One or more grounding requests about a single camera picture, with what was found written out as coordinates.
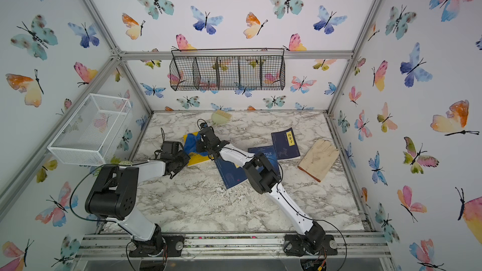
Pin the blue Little Prince book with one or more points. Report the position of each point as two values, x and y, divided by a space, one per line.
270 154

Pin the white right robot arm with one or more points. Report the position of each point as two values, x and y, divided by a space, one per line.
310 238

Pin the dark blue horse-cover book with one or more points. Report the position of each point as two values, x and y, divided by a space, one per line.
285 145

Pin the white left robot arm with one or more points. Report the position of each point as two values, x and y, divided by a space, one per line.
113 199

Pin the dark blue Chinese book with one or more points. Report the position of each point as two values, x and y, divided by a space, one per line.
231 174

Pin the white mesh wall basket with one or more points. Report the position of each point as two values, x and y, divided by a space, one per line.
92 134

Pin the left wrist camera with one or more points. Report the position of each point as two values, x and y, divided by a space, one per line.
171 147

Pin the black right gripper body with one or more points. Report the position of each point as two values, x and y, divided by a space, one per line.
201 146

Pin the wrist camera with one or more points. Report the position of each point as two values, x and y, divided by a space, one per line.
206 132
171 147

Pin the yellow illustrated book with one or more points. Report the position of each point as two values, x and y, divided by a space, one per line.
197 159

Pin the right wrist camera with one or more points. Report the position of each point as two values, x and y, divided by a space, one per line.
206 132

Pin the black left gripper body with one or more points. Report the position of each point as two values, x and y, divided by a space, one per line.
181 160

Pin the potted flower plant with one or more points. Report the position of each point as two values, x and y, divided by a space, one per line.
120 161

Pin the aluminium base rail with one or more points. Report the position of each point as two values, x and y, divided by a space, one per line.
273 245

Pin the blue cloth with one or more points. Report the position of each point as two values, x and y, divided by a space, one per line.
190 146

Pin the green scrub brush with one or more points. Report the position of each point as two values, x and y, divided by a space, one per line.
220 117

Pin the black wire wall basket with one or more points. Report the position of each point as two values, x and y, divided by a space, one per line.
256 69

